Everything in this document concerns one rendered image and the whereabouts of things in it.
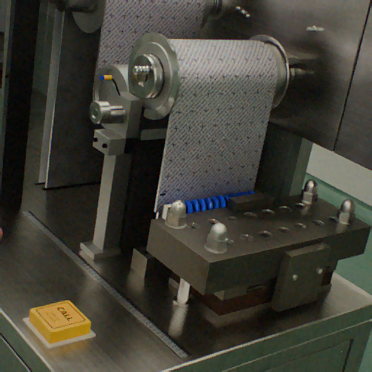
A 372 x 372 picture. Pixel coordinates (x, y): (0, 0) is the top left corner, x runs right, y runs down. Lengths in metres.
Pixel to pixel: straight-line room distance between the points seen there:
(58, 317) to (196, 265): 0.23
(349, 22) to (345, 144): 0.22
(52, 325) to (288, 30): 0.74
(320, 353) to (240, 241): 0.29
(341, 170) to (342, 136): 3.06
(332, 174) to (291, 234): 3.22
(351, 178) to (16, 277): 3.31
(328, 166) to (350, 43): 3.16
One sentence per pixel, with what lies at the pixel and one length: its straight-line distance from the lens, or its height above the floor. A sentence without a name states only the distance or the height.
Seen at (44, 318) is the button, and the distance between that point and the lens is 1.17.
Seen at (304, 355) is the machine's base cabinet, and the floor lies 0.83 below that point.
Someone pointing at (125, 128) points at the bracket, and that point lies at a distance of 1.32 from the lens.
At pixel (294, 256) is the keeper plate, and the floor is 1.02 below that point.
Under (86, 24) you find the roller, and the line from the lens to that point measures 1.50.
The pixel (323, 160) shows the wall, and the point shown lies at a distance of 4.57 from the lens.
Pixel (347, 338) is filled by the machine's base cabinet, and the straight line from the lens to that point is 1.46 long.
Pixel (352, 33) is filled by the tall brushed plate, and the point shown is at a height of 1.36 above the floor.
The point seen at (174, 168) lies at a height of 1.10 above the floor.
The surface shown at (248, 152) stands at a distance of 1.42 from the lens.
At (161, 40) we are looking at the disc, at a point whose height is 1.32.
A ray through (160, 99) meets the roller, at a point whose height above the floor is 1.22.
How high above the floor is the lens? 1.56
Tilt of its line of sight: 22 degrees down
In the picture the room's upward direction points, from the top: 10 degrees clockwise
